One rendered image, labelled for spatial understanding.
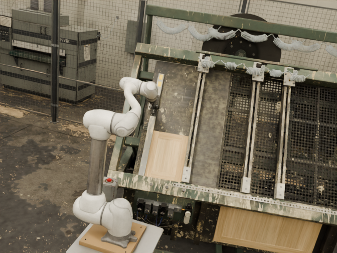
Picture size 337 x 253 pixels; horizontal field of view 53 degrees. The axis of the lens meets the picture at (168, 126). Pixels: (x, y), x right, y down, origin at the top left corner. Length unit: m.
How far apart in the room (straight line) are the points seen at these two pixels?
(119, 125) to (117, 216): 0.59
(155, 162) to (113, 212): 0.80
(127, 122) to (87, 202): 0.59
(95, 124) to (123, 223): 0.65
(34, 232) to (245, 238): 2.03
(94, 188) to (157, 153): 0.84
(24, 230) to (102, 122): 1.93
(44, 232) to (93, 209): 1.47
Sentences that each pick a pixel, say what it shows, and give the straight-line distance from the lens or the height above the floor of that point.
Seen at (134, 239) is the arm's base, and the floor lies 0.81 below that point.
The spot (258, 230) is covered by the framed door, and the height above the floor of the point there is 0.46.
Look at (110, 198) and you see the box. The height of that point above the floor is 0.82.
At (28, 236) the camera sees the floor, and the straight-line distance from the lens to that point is 3.65.
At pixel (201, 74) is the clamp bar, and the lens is 3.14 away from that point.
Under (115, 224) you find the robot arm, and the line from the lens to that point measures 2.25.
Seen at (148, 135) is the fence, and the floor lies 1.17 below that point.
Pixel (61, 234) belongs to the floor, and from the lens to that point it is 3.63.
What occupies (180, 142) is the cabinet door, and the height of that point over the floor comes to 1.16.
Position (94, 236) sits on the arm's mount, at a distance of 2.39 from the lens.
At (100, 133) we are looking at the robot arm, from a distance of 2.08.
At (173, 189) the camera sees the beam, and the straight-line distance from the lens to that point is 2.79.
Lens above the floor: 2.33
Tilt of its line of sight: 21 degrees down
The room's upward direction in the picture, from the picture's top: 8 degrees clockwise
